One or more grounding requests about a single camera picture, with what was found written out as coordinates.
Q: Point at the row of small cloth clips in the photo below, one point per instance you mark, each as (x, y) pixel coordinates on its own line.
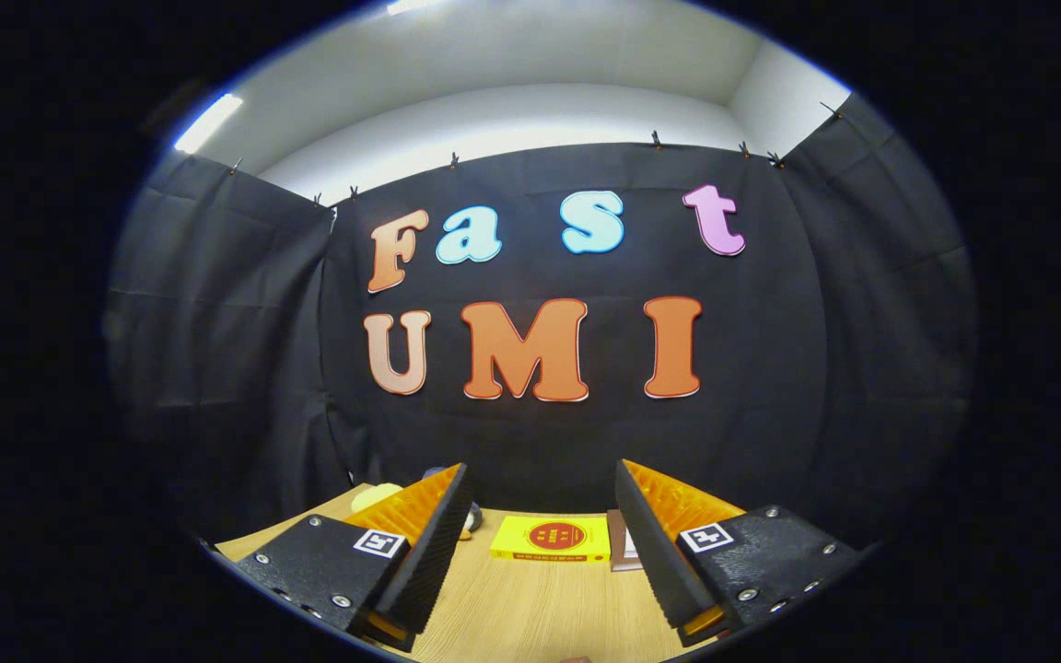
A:
(656, 140)

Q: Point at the penguin plush toy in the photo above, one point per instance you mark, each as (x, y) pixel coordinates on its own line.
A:
(470, 525)

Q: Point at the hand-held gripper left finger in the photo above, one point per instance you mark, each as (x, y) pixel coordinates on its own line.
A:
(429, 562)

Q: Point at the ceiling light panel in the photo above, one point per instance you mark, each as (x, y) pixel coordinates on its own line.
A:
(208, 122)
(413, 5)

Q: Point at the yellow book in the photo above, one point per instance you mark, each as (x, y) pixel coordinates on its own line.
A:
(549, 537)

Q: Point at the yellow bun plush toy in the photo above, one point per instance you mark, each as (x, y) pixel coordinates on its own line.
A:
(374, 497)

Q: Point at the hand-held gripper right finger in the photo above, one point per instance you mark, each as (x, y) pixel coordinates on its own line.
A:
(659, 562)

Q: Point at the white illustrated book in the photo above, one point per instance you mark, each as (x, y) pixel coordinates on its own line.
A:
(632, 545)

